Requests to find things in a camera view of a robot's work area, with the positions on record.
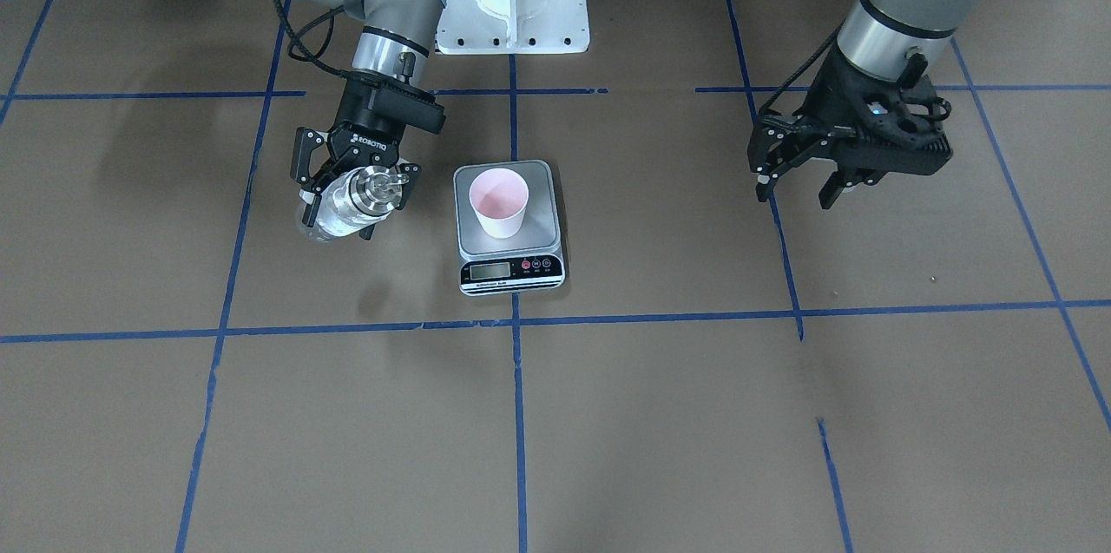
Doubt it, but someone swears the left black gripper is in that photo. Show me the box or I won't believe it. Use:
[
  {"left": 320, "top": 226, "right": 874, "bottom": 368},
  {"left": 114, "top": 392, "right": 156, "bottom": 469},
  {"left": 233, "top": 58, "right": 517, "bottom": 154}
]
[{"left": 747, "top": 46, "right": 904, "bottom": 210}]

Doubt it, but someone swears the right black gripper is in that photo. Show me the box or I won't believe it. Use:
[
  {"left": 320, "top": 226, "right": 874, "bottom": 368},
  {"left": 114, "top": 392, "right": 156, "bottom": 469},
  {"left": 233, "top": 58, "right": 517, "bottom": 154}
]
[{"left": 291, "top": 76, "right": 448, "bottom": 241}]

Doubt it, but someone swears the clear glass sauce bottle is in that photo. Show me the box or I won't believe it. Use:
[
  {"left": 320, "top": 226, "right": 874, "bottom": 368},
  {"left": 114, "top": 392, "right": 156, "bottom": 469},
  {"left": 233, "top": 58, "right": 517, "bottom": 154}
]
[{"left": 299, "top": 167, "right": 371, "bottom": 243}]

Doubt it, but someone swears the pink paper cup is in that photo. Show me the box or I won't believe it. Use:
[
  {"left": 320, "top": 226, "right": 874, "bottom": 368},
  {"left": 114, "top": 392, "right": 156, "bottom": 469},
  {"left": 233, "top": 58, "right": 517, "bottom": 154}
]
[{"left": 468, "top": 167, "right": 530, "bottom": 240}]

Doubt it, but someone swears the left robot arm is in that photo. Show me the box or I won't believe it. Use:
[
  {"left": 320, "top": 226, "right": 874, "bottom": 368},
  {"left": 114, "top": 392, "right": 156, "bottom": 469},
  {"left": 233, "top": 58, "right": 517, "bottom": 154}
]
[{"left": 745, "top": 0, "right": 979, "bottom": 209}]

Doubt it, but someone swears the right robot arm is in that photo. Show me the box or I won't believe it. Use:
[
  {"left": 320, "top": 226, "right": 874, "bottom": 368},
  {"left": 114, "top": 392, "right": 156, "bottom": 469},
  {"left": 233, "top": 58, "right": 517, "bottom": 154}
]
[{"left": 3, "top": 0, "right": 447, "bottom": 249}]

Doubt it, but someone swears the silver kitchen scale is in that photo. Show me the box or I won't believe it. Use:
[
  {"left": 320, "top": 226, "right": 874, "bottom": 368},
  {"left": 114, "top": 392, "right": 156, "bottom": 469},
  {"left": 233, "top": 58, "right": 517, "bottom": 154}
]
[{"left": 453, "top": 159, "right": 567, "bottom": 296}]

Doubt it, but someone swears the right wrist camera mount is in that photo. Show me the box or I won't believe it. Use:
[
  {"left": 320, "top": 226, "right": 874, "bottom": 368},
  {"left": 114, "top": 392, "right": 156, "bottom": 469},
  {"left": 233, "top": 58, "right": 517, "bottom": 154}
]
[{"left": 336, "top": 71, "right": 446, "bottom": 135}]

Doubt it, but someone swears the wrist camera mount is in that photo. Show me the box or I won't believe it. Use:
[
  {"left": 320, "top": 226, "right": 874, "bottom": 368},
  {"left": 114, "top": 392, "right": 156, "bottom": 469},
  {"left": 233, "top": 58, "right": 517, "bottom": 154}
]
[
  {"left": 336, "top": 71, "right": 446, "bottom": 135},
  {"left": 840, "top": 52, "right": 953, "bottom": 175}
]

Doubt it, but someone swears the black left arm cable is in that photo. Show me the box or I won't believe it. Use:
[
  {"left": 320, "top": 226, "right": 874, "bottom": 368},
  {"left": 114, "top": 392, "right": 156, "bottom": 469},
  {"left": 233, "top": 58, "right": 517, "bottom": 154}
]
[{"left": 757, "top": 23, "right": 847, "bottom": 124}]

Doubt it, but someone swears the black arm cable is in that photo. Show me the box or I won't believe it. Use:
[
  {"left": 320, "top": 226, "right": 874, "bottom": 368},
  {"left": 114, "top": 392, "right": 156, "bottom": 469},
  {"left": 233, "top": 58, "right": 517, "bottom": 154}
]
[
  {"left": 263, "top": 0, "right": 383, "bottom": 81},
  {"left": 757, "top": 23, "right": 847, "bottom": 124}
]

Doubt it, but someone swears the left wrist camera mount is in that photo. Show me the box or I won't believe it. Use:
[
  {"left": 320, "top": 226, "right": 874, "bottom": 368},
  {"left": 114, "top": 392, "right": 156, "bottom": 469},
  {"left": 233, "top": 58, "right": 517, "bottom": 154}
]
[{"left": 840, "top": 52, "right": 953, "bottom": 175}]

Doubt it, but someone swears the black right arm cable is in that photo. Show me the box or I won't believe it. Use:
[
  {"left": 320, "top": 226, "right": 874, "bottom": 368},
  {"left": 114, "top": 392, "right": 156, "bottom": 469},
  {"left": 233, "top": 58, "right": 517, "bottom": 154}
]
[{"left": 263, "top": 0, "right": 383, "bottom": 81}]

